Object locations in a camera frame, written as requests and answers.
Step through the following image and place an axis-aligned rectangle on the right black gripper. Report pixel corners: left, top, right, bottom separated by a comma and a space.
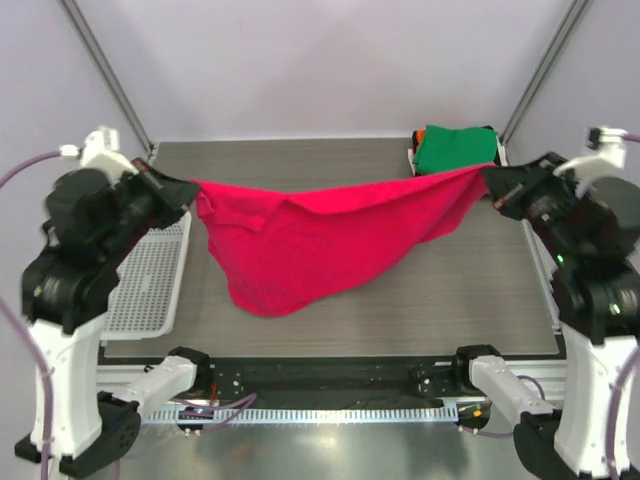
483, 151, 585, 265

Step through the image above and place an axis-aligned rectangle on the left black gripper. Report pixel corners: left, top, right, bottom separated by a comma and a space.
97, 157, 200, 267

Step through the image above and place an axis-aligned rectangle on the pink t shirt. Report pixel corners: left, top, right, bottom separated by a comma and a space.
196, 166, 487, 317

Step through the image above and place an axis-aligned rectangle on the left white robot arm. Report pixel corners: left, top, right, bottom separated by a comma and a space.
14, 165, 213, 479

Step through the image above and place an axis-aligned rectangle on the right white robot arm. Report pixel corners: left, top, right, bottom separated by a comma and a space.
450, 153, 639, 479

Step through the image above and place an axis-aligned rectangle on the white folded t shirt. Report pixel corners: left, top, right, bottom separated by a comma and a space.
407, 142, 508, 176

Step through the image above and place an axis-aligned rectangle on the green folded t shirt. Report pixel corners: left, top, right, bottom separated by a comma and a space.
412, 124, 499, 176

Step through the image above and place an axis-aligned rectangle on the white plastic basket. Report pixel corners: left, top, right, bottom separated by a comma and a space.
101, 213, 192, 342

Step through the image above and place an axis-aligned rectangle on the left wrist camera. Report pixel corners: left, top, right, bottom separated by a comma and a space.
58, 126, 138, 185

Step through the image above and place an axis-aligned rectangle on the aluminium rail frame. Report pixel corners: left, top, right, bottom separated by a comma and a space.
98, 360, 566, 401

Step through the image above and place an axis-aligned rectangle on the right aluminium corner post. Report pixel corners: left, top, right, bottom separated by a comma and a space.
500, 0, 592, 145

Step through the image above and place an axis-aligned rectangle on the aluminium corner post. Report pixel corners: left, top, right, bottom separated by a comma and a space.
500, 0, 592, 145
56, 0, 156, 160

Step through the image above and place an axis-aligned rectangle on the left aluminium corner post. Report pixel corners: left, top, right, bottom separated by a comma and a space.
56, 0, 156, 160

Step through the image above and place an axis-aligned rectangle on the white slotted cable duct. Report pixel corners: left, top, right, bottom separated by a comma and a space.
143, 404, 458, 425

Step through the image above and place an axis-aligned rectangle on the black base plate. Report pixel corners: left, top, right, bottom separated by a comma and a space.
210, 355, 479, 399

